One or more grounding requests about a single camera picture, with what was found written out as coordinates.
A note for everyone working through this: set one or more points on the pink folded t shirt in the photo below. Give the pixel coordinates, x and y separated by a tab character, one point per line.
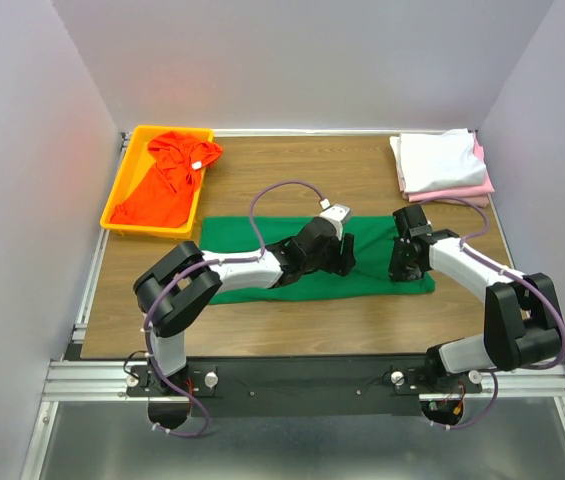
477	192

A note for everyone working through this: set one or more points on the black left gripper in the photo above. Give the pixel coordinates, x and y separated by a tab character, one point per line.
341	263

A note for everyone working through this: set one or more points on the yellow plastic bin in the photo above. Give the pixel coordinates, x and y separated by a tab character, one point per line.
134	164

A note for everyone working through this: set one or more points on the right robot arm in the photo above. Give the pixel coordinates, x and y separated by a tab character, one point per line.
522	326

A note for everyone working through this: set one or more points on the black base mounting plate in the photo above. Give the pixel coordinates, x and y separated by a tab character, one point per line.
301	386

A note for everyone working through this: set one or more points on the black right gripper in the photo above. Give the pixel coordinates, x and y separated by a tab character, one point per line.
396	271

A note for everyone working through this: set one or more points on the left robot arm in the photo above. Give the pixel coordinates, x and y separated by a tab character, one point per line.
174	292

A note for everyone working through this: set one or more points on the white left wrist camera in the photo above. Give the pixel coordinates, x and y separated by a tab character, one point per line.
337	215

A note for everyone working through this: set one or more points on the white folded t shirt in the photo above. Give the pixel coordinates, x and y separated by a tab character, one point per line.
439	160

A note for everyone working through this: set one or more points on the green t shirt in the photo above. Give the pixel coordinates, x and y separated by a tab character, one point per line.
373	244

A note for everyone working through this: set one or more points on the orange t shirt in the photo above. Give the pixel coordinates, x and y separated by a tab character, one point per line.
164	196

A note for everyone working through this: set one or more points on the aluminium frame rail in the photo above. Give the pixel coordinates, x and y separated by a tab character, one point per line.
73	379

